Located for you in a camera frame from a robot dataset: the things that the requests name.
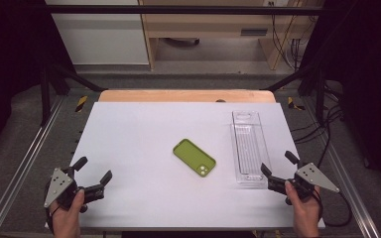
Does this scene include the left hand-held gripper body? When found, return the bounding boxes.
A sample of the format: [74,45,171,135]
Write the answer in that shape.
[44,167,106,213]

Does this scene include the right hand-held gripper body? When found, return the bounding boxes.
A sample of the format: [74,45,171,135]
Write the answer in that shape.
[267,162,341,206]

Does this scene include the clear plastic tray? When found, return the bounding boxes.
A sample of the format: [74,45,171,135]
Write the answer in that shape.
[228,109,273,190]

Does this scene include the green phone case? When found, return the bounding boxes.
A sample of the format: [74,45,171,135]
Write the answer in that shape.
[172,138,217,179]

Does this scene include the person's left hand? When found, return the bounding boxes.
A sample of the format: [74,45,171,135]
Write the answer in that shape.
[49,188,87,238]

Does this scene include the person's right hand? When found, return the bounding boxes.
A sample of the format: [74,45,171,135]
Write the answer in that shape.
[284,179,322,238]

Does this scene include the white board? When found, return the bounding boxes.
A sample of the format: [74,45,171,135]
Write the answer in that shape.
[44,101,326,231]

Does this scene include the yellow black tape strip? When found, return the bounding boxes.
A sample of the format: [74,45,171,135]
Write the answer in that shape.
[287,96,306,112]
[74,95,89,113]

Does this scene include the wooden table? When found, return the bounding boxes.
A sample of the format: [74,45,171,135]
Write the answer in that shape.
[97,88,277,104]

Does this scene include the black curtain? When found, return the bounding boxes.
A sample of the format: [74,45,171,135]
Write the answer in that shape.
[297,0,381,201]
[0,0,77,164]

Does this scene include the white cabinet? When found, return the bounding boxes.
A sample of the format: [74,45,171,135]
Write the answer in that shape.
[45,0,151,65]

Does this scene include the grey desk label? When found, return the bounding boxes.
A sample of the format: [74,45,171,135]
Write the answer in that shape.
[240,28,268,37]

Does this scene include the wooden desk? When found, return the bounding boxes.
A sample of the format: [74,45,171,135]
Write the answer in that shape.
[138,0,325,71]

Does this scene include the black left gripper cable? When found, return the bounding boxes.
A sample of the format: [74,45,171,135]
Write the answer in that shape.
[44,197,63,232]

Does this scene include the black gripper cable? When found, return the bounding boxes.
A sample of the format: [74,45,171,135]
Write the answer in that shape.
[311,187,353,229]
[44,197,63,232]

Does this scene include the aluminium rail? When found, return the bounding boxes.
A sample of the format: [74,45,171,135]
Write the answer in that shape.
[0,95,65,238]
[302,97,381,238]

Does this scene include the bundle of black floor cables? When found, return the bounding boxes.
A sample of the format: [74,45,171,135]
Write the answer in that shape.
[291,83,345,177]

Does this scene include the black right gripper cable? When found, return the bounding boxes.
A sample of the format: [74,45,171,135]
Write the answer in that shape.
[311,187,353,229]

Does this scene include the black frame stand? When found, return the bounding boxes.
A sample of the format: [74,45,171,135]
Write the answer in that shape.
[39,61,109,127]
[263,61,329,126]

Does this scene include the cables hanging beside desk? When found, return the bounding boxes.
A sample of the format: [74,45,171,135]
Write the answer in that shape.
[270,1,316,71]

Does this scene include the black horizontal frame bar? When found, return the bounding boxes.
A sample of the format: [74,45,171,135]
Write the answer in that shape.
[45,4,325,16]

